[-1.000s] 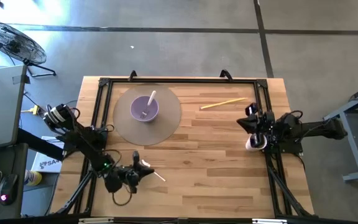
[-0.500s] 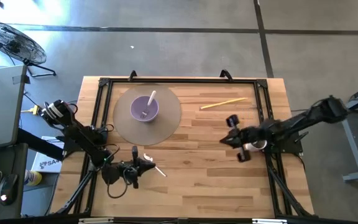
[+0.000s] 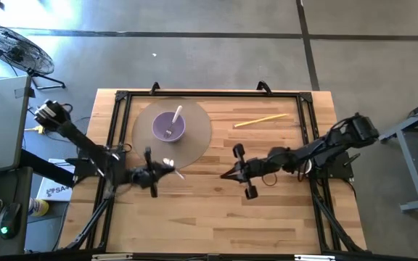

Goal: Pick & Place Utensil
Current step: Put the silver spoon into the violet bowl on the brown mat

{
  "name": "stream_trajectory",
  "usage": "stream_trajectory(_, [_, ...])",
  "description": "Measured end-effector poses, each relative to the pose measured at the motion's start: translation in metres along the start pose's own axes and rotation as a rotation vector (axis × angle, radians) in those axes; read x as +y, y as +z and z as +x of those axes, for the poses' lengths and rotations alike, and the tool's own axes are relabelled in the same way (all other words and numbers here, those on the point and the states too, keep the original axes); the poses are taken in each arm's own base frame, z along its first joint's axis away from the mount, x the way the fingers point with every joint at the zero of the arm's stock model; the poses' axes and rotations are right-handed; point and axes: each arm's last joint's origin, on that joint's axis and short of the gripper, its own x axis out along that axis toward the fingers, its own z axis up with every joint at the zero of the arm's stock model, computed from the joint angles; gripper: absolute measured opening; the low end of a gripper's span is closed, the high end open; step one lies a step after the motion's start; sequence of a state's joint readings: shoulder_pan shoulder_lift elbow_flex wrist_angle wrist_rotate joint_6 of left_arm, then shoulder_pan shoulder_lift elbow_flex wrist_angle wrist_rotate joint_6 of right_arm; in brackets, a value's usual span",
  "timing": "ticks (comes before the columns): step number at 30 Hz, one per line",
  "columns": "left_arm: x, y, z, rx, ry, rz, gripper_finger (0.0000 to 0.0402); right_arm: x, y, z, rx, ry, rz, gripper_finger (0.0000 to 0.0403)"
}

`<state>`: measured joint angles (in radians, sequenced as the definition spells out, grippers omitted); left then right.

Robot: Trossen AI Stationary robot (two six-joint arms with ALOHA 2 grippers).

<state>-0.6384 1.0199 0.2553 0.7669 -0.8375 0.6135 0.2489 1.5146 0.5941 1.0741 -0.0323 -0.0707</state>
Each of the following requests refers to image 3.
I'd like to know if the black aluminium table frame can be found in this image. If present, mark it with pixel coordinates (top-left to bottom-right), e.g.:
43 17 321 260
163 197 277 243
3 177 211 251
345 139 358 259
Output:
63 89 368 254

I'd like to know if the yellow chopstick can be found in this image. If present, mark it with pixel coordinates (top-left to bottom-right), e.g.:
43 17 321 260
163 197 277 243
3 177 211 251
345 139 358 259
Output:
233 113 290 128

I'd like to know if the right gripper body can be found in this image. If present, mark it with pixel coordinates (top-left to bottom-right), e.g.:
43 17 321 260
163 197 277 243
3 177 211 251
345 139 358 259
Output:
232 143 272 200

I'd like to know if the black bar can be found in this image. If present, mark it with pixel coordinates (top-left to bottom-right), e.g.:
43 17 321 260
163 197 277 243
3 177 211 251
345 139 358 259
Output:
20 148 75 188

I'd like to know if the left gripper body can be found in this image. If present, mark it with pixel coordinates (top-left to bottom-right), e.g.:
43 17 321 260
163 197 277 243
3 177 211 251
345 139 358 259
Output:
130 146 160 199

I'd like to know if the black floor fan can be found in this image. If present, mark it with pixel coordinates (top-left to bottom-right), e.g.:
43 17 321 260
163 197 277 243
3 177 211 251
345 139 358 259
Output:
0 22 67 91

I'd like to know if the grey metal table frame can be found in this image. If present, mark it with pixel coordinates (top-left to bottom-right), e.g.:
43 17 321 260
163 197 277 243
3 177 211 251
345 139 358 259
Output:
377 92 418 213

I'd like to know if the yellow power plug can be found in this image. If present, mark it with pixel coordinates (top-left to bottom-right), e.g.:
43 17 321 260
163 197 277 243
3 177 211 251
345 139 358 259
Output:
23 125 46 135

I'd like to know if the yellow bottle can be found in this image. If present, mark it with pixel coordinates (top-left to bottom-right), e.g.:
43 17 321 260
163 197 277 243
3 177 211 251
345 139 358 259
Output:
27 197 50 218

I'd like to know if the pale purple bowl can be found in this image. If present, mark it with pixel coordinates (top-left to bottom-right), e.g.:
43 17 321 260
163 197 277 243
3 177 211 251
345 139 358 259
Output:
151 110 187 143

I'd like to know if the white cardboard box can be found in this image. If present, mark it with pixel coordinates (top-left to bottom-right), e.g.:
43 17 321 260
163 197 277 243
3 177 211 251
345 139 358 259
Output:
36 157 78 202

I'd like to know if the dark desk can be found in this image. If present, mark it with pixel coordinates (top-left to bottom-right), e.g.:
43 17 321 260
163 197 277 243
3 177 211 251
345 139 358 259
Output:
0 166 34 257

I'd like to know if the white spoon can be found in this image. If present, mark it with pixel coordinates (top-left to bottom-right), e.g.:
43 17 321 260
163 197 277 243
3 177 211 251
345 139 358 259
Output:
162 157 186 181

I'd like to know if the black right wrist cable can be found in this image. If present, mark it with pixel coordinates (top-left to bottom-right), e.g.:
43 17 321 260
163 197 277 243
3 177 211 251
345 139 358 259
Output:
261 173 279 188

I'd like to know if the black computer mouse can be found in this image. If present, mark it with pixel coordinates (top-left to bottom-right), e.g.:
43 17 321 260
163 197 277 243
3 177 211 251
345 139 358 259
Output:
0 202 22 240

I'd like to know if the white handled fork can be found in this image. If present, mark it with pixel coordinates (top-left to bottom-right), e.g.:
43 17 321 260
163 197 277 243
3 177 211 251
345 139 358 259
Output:
163 105 184 140

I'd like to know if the round grey placemat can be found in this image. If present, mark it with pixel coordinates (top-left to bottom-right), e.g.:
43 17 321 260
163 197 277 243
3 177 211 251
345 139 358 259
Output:
131 96 213 170

